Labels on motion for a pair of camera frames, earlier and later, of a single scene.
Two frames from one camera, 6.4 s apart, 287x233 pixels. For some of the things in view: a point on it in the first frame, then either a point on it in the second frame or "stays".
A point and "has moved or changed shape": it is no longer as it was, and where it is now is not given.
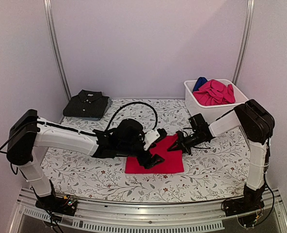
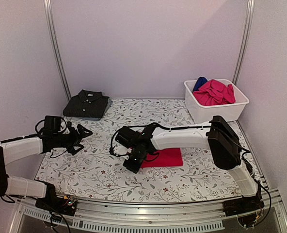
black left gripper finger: x=155 y=159 -> x=81 y=129
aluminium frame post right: x=244 y=48 stays
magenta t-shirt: x=173 y=162 has moved or changed shape
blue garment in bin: x=200 y=81 stays
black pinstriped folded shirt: x=87 y=103 stays
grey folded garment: x=109 y=103 stays
